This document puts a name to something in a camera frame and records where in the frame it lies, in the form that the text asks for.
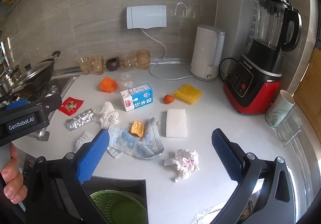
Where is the silver pill blister pack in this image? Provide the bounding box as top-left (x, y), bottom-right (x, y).
top-left (66, 109), bottom-right (95, 131)

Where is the orange foam fruit net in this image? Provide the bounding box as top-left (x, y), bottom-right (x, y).
top-left (99, 77), bottom-right (118, 93)

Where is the blue white milk carton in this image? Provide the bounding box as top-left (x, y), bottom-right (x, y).
top-left (120, 84), bottom-right (153, 112)

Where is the clear plastic bag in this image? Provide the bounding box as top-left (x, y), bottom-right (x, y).
top-left (119, 73), bottom-right (134, 87)

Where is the green plastic trash basket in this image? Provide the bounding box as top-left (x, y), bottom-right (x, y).
top-left (90, 190), bottom-right (148, 224)

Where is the person's left hand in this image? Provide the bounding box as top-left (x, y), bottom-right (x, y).
top-left (1, 143), bottom-right (28, 204)

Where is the white blue wrapper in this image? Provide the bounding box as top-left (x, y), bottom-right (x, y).
top-left (73, 132), bottom-right (95, 153)

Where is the black wok with lid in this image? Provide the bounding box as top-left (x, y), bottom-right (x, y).
top-left (9, 50), bottom-right (61, 96)

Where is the blue white dish towel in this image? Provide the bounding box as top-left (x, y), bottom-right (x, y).
top-left (107, 117), bottom-right (164, 160)

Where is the crumpled white pink tissue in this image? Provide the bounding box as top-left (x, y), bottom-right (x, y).
top-left (164, 149), bottom-right (200, 182)

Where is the red snack packet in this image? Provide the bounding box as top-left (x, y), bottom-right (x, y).
top-left (59, 97), bottom-right (84, 116)

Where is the crumpled white tissue left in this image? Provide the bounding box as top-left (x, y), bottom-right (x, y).
top-left (93, 102), bottom-right (119, 129)

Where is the orange bread piece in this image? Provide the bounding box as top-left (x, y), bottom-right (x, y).
top-left (129, 121), bottom-right (145, 137)

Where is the clear glass mug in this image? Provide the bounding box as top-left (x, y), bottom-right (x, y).
top-left (276, 107), bottom-right (303, 147)

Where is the white sponge block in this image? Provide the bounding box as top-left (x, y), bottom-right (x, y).
top-left (165, 109), bottom-right (187, 138)

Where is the red black blender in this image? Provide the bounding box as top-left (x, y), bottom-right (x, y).
top-left (224, 0), bottom-right (302, 115)

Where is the amber glass cup leftmost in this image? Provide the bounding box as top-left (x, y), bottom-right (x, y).
top-left (78, 57), bottom-right (91, 75)

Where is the white floral mug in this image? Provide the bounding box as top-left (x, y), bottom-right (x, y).
top-left (265, 90), bottom-right (295, 128)

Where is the small orange tangerine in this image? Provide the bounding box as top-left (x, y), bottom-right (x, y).
top-left (163, 94), bottom-right (175, 104)

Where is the dark brown small pot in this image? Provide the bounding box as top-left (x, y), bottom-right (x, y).
top-left (106, 57), bottom-right (120, 72)

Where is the wooden cutting board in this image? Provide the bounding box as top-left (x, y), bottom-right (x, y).
top-left (293, 47), bottom-right (321, 127)

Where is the amber stacked glass cup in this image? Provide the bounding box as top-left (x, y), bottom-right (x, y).
top-left (136, 50), bottom-right (151, 70)

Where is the white electric kettle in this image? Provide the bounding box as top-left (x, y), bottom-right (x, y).
top-left (190, 24), bottom-right (225, 82)

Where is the black blender power cable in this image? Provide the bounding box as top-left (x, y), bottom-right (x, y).
top-left (218, 57), bottom-right (239, 84)

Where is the white power cable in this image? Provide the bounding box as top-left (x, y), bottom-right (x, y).
top-left (140, 27), bottom-right (195, 82)

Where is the white wall socket box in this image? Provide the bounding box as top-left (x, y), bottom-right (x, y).
top-left (126, 5), bottom-right (167, 29)

